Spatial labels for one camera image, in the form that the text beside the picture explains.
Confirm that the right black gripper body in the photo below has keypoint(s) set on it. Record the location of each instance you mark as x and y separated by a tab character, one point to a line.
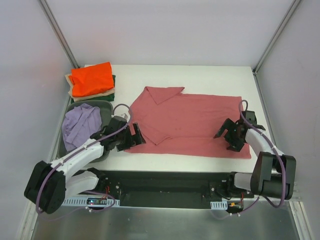
230	133

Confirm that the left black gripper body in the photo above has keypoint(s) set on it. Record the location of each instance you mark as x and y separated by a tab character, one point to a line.
130	138

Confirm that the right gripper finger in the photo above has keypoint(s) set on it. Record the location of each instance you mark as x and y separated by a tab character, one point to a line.
235	147
228	125

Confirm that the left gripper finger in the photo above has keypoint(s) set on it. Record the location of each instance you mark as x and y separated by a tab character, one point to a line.
139	140
137	132

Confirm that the pink t shirt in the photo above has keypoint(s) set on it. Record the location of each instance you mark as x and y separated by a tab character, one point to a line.
173	122

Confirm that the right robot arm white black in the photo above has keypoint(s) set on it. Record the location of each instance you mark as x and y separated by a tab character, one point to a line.
274	172

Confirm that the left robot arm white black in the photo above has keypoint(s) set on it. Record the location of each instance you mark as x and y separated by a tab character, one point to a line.
51	183

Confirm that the grey plastic bin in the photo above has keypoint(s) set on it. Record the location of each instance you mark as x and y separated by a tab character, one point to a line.
106	110

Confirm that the dark green folded t shirt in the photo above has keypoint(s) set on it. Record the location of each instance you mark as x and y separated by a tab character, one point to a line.
110	94

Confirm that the lilac crumpled t shirt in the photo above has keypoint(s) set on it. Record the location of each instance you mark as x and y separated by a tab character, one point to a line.
79	124

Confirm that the orange folded t shirt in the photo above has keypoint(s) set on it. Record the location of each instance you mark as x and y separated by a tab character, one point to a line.
91	80

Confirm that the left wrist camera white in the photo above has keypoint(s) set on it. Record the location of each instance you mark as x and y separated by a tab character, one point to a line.
121	116

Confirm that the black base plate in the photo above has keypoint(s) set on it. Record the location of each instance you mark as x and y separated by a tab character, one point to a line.
180	190

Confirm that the right white cable duct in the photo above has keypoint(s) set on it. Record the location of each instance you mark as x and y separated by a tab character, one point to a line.
219	205

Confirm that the white cable duct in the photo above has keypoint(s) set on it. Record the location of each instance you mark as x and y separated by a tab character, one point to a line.
94	202
219	205

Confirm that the right aluminium frame post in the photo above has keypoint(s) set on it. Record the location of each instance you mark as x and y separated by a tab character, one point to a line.
276	35

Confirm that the aluminium frame post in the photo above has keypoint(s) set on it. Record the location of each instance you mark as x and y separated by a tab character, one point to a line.
276	35
58	32

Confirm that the left white cable duct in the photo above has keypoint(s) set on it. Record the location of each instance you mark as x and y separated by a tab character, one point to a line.
94	202

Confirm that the left aluminium frame post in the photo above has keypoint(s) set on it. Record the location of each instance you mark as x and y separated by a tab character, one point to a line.
58	32

